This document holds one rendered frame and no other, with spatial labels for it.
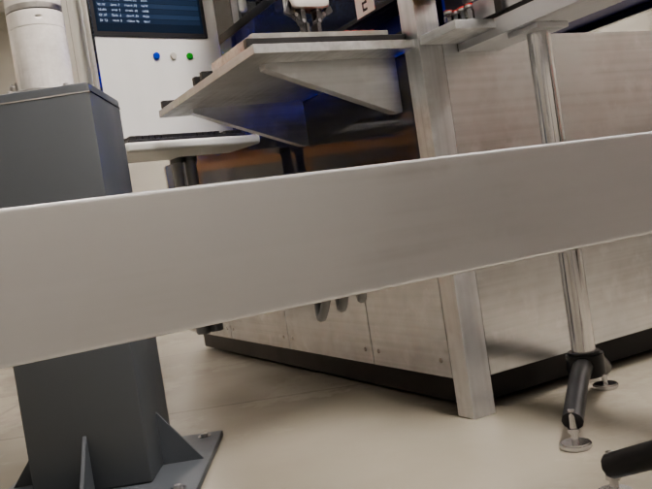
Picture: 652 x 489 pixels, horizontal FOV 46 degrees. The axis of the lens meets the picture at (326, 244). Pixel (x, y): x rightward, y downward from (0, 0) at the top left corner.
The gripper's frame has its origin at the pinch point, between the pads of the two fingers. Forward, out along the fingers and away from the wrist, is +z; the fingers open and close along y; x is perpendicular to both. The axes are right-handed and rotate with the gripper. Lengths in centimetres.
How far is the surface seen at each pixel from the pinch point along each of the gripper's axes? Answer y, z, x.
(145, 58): 14, -16, -85
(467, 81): -30.4, 16.7, 15.7
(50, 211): 78, 40, 96
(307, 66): 5.6, 9.1, 5.8
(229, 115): 5.4, 10.6, -44.2
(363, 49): -4.5, 7.9, 14.0
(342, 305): 50, 53, 87
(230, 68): 21.8, 7.7, 0.9
